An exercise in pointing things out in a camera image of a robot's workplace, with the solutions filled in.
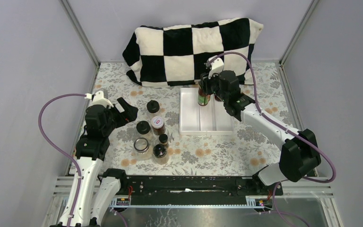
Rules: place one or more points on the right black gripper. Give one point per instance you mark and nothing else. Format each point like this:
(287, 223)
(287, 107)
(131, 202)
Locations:
(204, 82)

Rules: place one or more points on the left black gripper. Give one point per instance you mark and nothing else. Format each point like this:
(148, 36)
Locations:
(130, 115)

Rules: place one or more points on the black spout lid shaker jar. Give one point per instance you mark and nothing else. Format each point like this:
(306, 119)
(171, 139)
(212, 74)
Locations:
(153, 109)

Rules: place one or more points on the white divided organizer tray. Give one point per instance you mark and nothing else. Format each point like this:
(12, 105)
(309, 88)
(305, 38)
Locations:
(194, 119)

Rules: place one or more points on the red lid chili sauce jar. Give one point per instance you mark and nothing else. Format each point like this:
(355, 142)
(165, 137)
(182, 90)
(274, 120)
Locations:
(217, 98)

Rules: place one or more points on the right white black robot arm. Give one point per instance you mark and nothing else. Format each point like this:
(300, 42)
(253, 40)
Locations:
(298, 148)

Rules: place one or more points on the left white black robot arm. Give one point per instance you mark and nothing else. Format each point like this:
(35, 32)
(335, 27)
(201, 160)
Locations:
(85, 207)

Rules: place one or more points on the floral patterned table mat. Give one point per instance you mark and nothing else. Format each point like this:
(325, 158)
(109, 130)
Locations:
(244, 152)

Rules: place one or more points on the glass jar with metal lid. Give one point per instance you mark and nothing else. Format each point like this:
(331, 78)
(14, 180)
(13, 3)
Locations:
(143, 149)

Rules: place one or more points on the black and white checkered pillow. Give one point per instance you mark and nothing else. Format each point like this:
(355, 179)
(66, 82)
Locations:
(176, 55)

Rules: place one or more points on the small black pepper bottle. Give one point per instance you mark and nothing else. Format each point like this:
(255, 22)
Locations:
(164, 141)

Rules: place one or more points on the black perforated lid spice jar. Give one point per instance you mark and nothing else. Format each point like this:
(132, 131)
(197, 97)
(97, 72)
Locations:
(160, 153)

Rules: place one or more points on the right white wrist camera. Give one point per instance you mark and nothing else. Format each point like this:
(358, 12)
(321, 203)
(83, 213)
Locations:
(216, 65)

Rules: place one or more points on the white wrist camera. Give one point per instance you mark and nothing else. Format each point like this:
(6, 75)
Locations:
(216, 65)
(100, 97)

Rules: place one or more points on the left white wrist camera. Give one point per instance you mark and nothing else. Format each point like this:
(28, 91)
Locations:
(100, 97)

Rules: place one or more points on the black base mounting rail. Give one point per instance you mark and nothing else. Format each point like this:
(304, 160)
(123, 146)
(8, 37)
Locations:
(156, 190)

